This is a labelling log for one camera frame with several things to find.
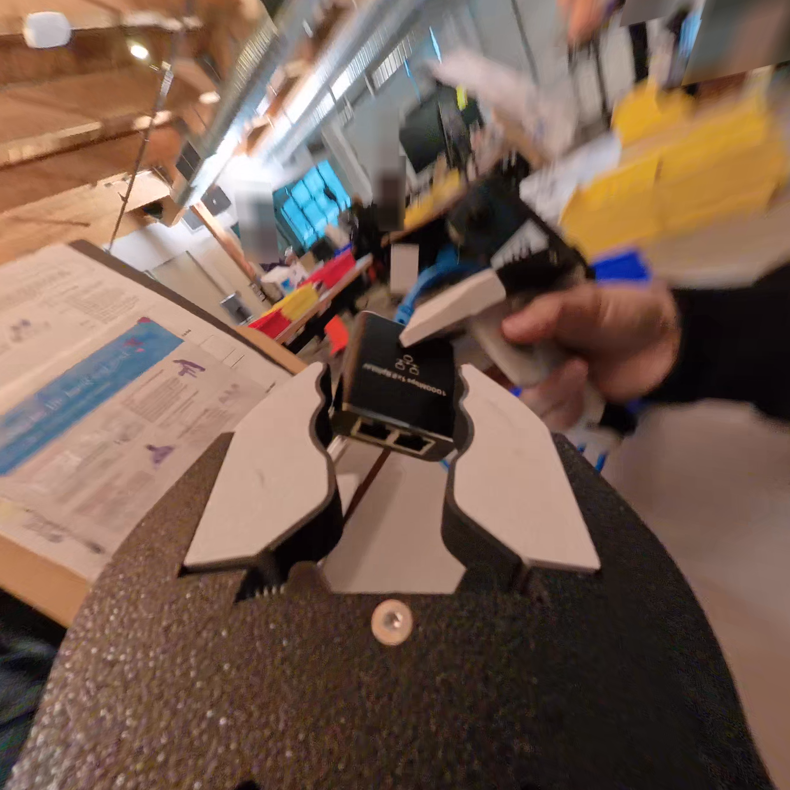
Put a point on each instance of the person's right hand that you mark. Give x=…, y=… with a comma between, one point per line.
x=617, y=339

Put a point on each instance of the black monitor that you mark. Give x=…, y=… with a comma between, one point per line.
x=423, y=142

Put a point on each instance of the printed paper sheet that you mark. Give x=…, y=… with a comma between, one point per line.
x=123, y=395

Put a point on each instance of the black network splitter box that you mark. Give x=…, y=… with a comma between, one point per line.
x=401, y=382

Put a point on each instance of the person's right forearm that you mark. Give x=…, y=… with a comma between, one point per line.
x=734, y=339

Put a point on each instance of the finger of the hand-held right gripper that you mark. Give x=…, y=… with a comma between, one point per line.
x=524, y=364
x=450, y=308

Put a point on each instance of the wooden clipboard board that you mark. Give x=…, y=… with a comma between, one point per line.
x=37, y=592

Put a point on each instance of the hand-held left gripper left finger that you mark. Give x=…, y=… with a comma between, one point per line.
x=265, y=481

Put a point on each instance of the yellow plastic bin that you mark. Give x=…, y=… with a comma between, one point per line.
x=710, y=173

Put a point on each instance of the white ceiling device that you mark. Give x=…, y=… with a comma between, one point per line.
x=47, y=29

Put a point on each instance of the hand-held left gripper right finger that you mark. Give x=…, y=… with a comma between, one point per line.
x=518, y=494

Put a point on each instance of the teal wall screen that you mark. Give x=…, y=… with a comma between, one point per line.
x=312, y=200

